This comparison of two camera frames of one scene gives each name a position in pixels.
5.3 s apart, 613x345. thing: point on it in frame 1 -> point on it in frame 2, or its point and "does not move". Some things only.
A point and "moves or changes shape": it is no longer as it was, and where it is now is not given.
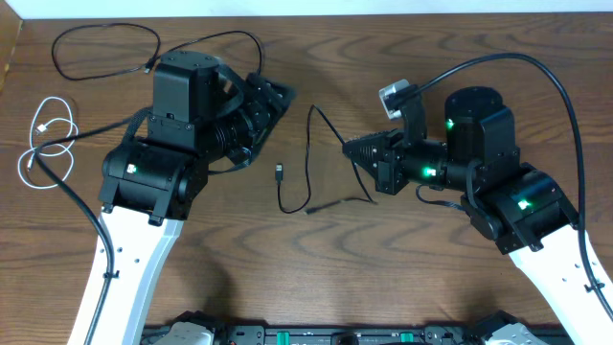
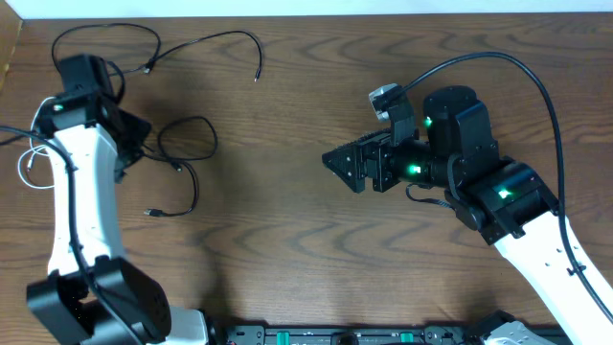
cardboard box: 11,25 does not move
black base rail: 345,334 does not move
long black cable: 139,70 does not move
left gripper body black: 265,109 -> 134,142
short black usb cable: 279,168 moves or changes shape
